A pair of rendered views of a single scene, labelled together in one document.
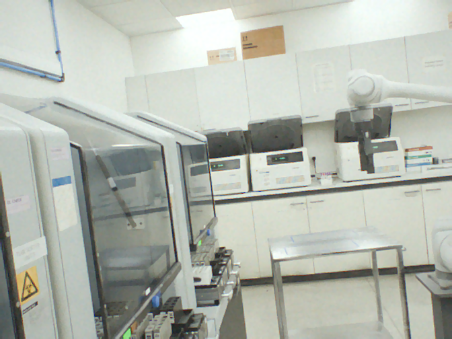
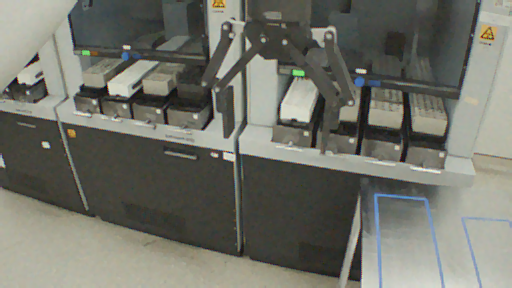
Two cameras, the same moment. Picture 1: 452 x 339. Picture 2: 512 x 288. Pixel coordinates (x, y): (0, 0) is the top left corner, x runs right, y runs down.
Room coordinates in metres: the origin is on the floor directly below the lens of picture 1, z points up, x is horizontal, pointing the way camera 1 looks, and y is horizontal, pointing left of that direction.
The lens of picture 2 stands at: (1.83, -1.03, 1.49)
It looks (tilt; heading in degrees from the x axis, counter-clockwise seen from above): 33 degrees down; 99
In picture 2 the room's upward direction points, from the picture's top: straight up
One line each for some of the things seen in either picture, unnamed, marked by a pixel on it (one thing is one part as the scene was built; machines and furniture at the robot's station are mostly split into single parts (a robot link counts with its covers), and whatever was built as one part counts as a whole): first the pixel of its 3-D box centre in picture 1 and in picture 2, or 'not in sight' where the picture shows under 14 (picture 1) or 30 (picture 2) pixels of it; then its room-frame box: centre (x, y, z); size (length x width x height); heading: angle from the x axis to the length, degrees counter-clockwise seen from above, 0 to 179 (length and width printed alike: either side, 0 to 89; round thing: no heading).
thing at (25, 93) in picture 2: not in sight; (64, 67); (0.57, 0.57, 0.78); 0.73 x 0.14 x 0.09; 82
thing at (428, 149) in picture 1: (419, 149); not in sight; (4.29, -1.92, 1.10); 0.24 x 0.13 x 0.10; 81
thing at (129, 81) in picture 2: not in sight; (137, 76); (1.10, 0.36, 0.83); 0.30 x 0.10 x 0.06; 82
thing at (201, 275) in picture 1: (175, 279); (302, 96); (1.80, 0.27, 0.83); 0.30 x 0.10 x 0.06; 82
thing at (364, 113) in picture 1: (361, 114); not in sight; (1.79, -0.58, 1.43); 0.09 x 0.09 x 0.06
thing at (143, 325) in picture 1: (140, 333); (164, 79); (1.25, 0.31, 0.85); 0.12 x 0.02 x 0.06; 172
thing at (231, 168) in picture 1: (221, 161); not in sight; (4.39, 0.05, 1.22); 0.62 x 0.56 x 0.64; 171
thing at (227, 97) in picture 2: (370, 165); (228, 112); (1.72, -0.57, 1.22); 0.03 x 0.01 x 0.07; 82
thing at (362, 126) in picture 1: (363, 132); (278, 21); (1.79, -0.58, 1.36); 0.08 x 0.07 x 0.09; 172
